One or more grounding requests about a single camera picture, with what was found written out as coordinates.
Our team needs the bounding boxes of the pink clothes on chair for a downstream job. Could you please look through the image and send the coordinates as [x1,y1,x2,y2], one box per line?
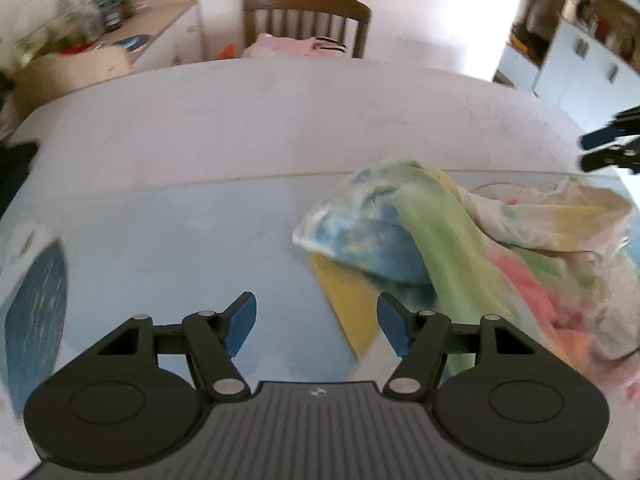
[242,34,347,58]

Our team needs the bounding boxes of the tie-dye colourful garment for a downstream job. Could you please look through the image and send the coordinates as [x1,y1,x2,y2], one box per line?
[293,160,639,407]

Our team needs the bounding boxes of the brown wooden chair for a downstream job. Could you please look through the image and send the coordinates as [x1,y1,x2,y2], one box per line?
[242,0,372,58]

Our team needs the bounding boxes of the white wall cupboard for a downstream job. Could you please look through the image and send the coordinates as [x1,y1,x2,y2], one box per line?
[498,21,640,132]

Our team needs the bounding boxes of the white sideboard cabinet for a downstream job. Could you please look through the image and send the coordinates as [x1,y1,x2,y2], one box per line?
[13,0,206,117]

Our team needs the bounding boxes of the blue patterned table mat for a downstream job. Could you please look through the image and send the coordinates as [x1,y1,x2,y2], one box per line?
[1,174,397,414]

